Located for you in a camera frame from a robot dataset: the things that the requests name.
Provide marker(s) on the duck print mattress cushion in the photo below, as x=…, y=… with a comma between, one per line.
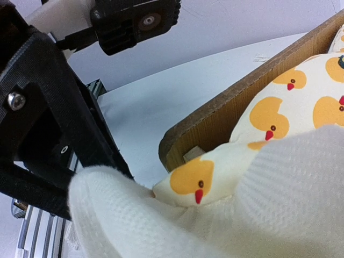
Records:
x=275, y=189

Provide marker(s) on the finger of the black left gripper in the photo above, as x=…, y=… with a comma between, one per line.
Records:
x=44, y=108

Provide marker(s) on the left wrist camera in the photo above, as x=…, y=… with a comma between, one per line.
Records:
x=115, y=25

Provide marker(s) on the aluminium front rail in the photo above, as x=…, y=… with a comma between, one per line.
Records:
x=43, y=234

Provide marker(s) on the wooden pet bed frame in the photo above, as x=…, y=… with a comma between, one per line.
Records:
x=212, y=123

